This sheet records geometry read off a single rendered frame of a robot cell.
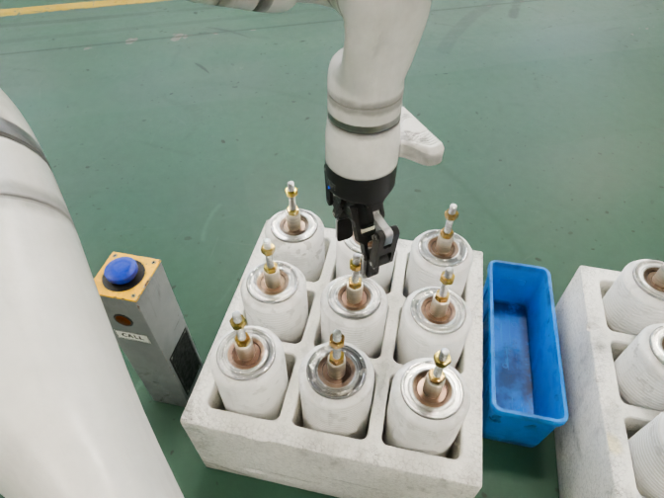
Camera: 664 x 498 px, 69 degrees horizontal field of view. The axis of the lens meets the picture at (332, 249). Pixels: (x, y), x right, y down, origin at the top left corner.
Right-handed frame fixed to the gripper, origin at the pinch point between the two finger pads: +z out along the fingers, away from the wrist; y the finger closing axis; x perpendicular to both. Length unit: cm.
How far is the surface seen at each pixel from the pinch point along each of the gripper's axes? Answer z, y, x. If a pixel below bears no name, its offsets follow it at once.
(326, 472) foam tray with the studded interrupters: 24.4, 15.6, -11.7
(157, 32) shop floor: 35, -159, -1
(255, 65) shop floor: 35, -118, 24
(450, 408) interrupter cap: 9.8, 19.5, 2.7
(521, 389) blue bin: 34.8, 14.8, 26.4
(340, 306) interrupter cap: 9.7, 0.9, -2.6
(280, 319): 12.6, -2.6, -10.3
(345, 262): 12.4, -8.0, 2.7
